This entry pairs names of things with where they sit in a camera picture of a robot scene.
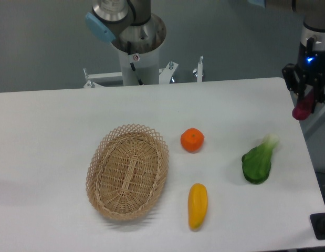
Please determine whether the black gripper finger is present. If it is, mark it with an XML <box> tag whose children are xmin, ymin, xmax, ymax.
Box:
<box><xmin>311</xmin><ymin>83</ymin><xmax>322</xmax><ymax>113</ymax></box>
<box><xmin>296</xmin><ymin>75</ymin><xmax>307</xmax><ymax>101</ymax></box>

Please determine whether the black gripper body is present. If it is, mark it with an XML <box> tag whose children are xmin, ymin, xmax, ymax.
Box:
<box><xmin>282</xmin><ymin>41</ymin><xmax>325</xmax><ymax>103</ymax></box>

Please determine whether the purple sweet potato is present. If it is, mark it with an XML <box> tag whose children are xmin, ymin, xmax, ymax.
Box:
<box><xmin>292</xmin><ymin>89</ymin><xmax>314</xmax><ymax>121</ymax></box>

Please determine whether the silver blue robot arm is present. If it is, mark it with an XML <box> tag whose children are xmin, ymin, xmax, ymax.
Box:
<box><xmin>85</xmin><ymin>1</ymin><xmax>325</xmax><ymax>113</ymax></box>

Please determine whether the woven wicker basket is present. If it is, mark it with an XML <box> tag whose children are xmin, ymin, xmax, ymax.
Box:
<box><xmin>86</xmin><ymin>124</ymin><xmax>169</xmax><ymax>221</ymax></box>

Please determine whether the green bok choy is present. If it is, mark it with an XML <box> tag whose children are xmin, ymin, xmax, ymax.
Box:
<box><xmin>242</xmin><ymin>134</ymin><xmax>279</xmax><ymax>184</ymax></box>

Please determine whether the orange tangerine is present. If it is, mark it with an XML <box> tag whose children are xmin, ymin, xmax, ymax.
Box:
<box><xmin>180</xmin><ymin>128</ymin><xmax>205</xmax><ymax>152</ymax></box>

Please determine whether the black device at table edge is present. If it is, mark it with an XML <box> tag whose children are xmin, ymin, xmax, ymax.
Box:
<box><xmin>310</xmin><ymin>213</ymin><xmax>325</xmax><ymax>240</ymax></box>

